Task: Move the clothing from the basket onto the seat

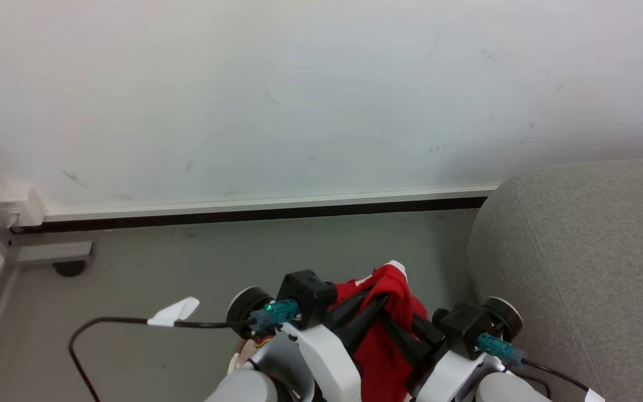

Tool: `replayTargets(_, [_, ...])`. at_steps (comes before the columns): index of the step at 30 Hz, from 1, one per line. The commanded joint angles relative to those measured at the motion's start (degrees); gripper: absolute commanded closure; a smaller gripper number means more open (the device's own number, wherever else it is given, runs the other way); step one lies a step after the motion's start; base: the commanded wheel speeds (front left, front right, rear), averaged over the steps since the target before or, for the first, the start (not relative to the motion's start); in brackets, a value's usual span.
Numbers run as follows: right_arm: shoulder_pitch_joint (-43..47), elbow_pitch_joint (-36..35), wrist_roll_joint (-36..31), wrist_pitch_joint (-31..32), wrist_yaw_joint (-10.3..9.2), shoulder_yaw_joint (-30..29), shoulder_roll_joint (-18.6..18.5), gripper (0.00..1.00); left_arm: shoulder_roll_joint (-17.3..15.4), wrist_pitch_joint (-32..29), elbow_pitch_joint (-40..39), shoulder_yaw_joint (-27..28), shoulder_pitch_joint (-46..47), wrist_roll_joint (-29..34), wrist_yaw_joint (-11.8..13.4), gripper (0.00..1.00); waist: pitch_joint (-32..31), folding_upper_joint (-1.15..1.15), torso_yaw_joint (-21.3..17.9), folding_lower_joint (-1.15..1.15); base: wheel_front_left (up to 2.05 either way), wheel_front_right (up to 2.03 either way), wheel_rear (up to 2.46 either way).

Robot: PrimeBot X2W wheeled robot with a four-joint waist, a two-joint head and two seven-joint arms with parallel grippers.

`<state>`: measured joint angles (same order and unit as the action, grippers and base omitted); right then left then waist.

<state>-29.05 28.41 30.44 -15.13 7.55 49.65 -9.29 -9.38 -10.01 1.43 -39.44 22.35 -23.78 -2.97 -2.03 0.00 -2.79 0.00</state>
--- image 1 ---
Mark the grey fabric sofa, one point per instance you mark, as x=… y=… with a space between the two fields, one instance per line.
x=589 y=262

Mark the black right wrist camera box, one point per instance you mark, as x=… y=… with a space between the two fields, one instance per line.
x=464 y=329

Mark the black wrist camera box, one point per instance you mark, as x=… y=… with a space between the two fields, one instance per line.
x=306 y=296
x=464 y=329

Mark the red clothing item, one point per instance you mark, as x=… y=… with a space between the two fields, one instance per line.
x=394 y=287

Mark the black caster wheel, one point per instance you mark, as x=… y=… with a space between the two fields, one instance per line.
x=69 y=268

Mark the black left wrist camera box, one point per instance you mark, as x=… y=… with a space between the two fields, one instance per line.
x=306 y=296

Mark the white wall socket box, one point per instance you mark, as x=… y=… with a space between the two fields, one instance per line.
x=17 y=202

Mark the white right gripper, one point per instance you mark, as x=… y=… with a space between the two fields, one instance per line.
x=447 y=377

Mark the white and black baseboard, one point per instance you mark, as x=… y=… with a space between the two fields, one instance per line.
x=265 y=205

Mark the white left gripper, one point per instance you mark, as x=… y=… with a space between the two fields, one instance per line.
x=327 y=357

